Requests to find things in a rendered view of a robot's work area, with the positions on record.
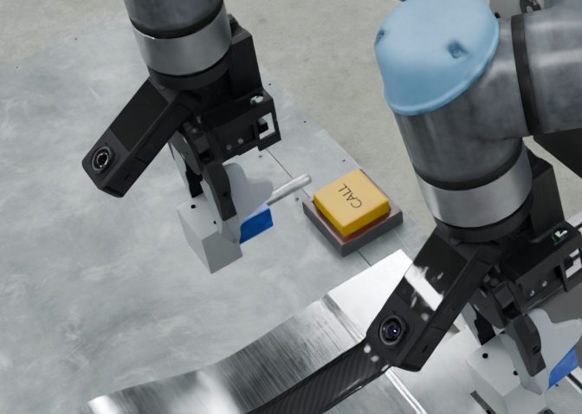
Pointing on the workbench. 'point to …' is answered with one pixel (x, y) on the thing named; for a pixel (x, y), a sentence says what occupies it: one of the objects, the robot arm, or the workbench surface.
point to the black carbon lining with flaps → (330, 383)
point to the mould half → (319, 325)
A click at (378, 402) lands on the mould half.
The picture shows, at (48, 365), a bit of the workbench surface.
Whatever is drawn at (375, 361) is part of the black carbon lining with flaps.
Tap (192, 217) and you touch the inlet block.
